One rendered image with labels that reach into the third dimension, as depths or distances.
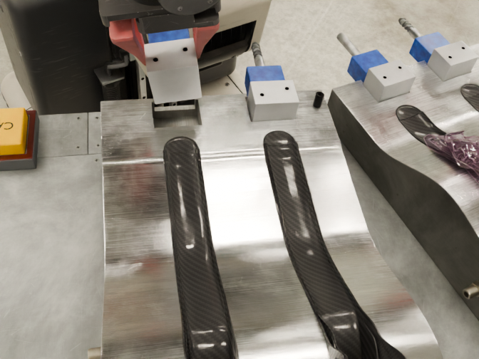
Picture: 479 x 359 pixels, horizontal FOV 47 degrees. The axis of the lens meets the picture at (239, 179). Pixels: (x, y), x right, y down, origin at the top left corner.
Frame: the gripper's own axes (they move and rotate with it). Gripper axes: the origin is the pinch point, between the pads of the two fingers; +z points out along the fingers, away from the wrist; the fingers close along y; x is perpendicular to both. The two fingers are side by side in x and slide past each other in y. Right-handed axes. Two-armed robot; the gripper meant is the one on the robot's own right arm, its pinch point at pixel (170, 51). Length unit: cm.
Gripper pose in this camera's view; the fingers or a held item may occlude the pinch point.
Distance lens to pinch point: 57.1
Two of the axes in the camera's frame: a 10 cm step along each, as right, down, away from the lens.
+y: 9.9, -1.5, 0.6
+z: 0.1, 4.6, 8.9
